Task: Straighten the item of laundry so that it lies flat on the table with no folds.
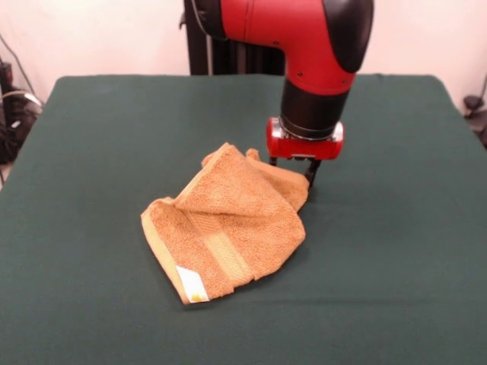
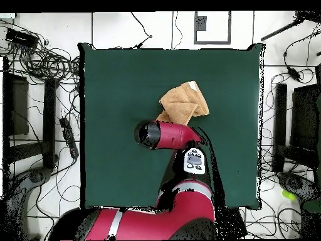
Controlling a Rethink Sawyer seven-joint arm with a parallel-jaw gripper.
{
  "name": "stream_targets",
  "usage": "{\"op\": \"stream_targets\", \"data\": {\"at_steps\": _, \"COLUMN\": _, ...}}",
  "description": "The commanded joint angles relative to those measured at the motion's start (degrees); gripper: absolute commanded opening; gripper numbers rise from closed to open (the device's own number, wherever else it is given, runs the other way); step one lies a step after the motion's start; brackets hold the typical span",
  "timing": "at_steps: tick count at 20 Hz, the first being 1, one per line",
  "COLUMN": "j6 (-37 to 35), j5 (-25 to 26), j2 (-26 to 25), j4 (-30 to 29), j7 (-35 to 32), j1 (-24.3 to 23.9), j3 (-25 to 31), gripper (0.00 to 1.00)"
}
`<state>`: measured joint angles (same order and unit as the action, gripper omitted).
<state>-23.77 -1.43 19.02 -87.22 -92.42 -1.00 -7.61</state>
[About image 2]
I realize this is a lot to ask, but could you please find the tan terry towel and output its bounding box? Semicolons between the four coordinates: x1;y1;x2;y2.
155;80;210;126

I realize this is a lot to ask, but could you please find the dark green table cloth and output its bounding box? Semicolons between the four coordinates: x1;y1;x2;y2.
77;42;266;210

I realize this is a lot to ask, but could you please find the long black power strip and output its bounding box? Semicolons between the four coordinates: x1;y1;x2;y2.
59;117;79;159

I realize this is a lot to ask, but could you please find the grey stand base with wheel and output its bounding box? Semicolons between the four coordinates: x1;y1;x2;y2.
4;166;52;240
276;171;321;201

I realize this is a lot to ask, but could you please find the yellow-green small object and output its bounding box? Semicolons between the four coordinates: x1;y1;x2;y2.
282;190;297;201

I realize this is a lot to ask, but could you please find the black tripod rod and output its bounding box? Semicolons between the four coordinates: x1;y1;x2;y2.
260;11;321;42

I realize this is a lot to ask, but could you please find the black cable with plug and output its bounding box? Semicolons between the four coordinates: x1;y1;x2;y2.
130;11;153;50

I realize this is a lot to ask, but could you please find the thin black cable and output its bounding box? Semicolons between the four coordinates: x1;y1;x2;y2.
171;11;183;50

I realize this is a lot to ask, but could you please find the black metal frame with panel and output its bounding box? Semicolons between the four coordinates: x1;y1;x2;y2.
2;56;60;174

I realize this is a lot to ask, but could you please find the black metal frame with seat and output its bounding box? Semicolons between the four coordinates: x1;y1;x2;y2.
272;83;321;174

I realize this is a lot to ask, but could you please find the grey square floor frame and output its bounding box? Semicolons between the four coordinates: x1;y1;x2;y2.
193;11;232;45

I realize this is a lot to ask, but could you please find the black power adapter with cable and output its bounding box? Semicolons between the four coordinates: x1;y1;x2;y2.
283;32;321;83

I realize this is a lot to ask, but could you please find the black hub box with cables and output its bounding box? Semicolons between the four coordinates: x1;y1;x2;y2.
5;28;39;48

